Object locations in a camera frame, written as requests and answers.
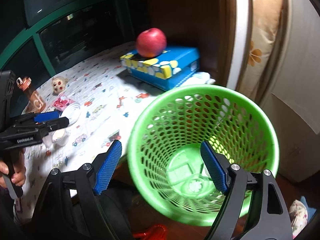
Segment white round plastic lid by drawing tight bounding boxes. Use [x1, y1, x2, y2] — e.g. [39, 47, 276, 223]
[60, 102, 81, 126]

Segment green mesh trash basket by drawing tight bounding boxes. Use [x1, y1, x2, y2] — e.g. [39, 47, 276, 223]
[127, 85, 279, 226]

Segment person left hand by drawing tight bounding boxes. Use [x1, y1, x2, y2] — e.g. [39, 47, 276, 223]
[0, 148, 27, 188]

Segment orange water bottle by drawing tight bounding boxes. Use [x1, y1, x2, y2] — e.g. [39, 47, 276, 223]
[16, 77, 46, 113]

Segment pink snack wrapper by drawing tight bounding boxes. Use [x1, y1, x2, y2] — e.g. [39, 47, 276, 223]
[52, 95, 76, 112]

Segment small jelly cup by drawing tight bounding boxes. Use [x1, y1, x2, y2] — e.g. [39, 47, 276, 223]
[52, 128, 69, 146]

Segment cream plush toy red spots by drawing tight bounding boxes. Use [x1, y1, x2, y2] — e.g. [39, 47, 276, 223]
[52, 76, 68, 95]

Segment patterned white bed blanket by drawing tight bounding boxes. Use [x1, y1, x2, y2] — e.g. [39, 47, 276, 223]
[13, 41, 217, 221]

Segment red plastic object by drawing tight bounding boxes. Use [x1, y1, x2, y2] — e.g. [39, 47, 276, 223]
[132, 224, 168, 240]

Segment floral pink cloth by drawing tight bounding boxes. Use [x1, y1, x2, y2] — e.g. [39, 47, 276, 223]
[289, 196, 316, 239]

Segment blue yellow tissue box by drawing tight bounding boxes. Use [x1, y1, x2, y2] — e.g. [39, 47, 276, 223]
[120, 46, 200, 91]

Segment red apple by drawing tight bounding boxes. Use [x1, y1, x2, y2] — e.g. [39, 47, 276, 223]
[136, 28, 167, 58]

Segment floral beige pillow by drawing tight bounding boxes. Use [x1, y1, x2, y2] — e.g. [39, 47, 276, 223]
[236, 0, 288, 105]

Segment green window frame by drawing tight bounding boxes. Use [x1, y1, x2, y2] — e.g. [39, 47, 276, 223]
[1, 0, 94, 76]

